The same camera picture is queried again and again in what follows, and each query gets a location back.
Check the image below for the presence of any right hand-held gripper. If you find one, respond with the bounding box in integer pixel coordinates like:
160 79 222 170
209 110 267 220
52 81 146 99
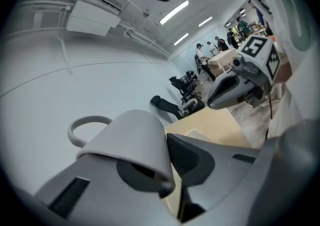
207 35 281 110

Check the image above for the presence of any white ceramic mug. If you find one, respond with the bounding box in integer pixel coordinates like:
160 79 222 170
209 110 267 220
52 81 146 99
66 109 175 193

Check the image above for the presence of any person's white printed shirt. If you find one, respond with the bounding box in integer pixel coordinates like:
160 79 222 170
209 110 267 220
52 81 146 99
240 0 320 143

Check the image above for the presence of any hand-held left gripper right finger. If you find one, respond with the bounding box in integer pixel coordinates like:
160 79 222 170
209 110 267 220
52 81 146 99
166 133 262 223

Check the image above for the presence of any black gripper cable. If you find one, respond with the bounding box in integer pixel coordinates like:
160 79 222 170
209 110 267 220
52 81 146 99
266 92 275 121

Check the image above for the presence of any white plastic basket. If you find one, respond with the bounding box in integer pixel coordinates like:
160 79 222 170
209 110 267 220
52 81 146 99
184 129 210 142

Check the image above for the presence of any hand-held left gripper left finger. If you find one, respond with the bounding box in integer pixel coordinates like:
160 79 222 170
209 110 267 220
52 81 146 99
33 154 181 225

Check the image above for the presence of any grey office chair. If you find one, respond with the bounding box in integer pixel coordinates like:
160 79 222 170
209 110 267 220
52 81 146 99
178 96 206 117

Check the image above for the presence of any wooden desk with white legs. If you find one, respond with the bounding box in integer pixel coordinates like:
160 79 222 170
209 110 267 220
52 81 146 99
159 106 251 223

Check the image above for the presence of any long ceiling light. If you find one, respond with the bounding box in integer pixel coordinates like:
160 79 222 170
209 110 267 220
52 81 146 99
173 33 190 46
159 0 190 26
198 16 214 28

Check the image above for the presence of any person's right forearm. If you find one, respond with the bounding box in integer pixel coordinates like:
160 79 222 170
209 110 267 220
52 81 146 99
273 44 294 84

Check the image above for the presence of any black office chair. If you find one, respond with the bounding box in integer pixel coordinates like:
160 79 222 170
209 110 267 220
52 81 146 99
149 95 184 121
168 76 201 103

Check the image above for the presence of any white air conditioner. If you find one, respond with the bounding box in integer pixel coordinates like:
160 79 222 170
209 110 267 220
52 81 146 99
65 0 131 37

